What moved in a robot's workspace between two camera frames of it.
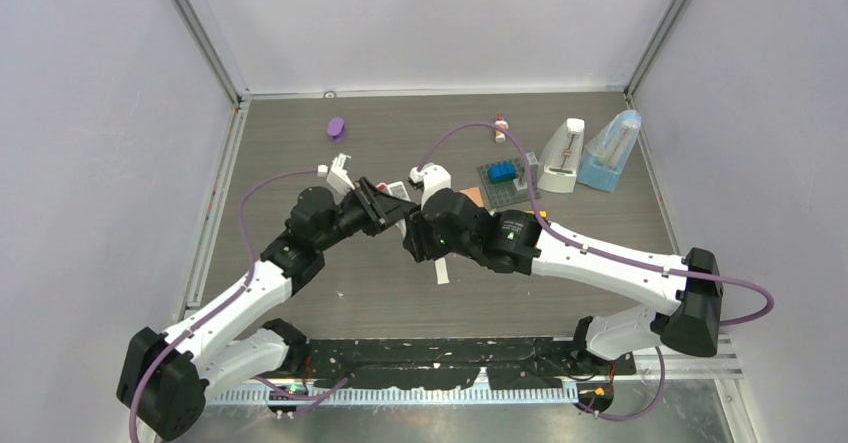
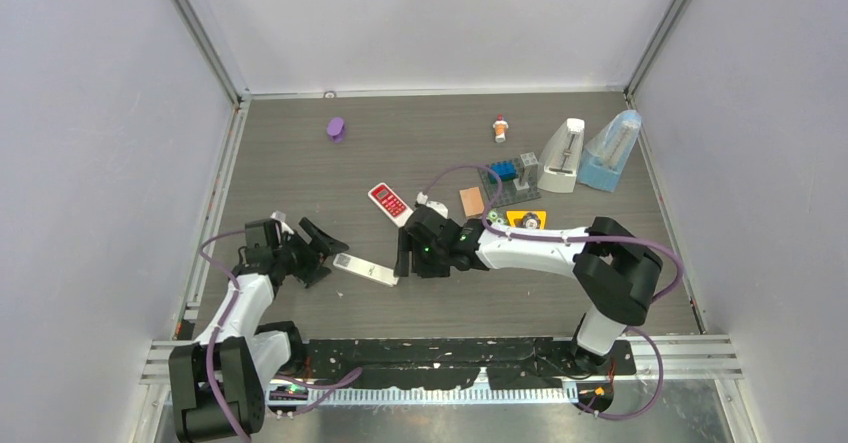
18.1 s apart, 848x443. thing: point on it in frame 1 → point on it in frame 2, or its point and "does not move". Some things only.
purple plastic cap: x=336 y=129 does not move
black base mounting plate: x=451 y=363 does not move
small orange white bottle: x=500 y=135 does not move
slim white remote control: x=398 y=190 → x=375 y=273
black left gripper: x=383 y=209 → x=312 y=270
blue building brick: x=502 y=171 does not move
